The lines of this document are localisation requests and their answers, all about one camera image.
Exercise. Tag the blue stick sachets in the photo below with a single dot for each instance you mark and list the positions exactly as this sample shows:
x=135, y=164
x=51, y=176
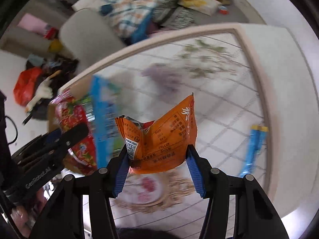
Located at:
x=256, y=139

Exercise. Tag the grey chair with clutter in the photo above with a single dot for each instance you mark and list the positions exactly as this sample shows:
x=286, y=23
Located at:
x=225, y=13

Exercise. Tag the red snack packet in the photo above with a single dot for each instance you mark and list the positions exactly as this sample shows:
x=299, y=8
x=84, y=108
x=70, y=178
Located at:
x=67, y=114

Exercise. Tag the cardboard box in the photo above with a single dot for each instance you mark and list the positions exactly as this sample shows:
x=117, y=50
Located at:
x=97, y=106

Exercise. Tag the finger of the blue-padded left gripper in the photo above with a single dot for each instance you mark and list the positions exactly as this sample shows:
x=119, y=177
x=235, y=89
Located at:
x=58, y=141

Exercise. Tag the orange snack packet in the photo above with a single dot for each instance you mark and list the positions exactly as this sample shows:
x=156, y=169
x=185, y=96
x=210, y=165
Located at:
x=160, y=145

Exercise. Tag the white goose plush toy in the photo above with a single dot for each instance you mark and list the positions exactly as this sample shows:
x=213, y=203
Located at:
x=43, y=92

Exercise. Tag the white tissue package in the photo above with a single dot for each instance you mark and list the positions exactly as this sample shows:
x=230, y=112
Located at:
x=207, y=7

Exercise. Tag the plaid blanket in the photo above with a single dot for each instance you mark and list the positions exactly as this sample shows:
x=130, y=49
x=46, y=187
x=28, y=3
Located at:
x=129, y=18

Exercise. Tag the orange plastic bag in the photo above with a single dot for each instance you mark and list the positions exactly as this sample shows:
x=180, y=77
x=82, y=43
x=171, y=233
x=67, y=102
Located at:
x=25, y=85

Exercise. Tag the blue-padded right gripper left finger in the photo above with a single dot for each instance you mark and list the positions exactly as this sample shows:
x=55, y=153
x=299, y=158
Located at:
x=106, y=184

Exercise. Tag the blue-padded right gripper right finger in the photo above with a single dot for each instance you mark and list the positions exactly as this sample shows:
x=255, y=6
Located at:
x=212, y=184

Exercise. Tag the zebra pattern bag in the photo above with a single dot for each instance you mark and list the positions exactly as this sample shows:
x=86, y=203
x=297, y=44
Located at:
x=172, y=16

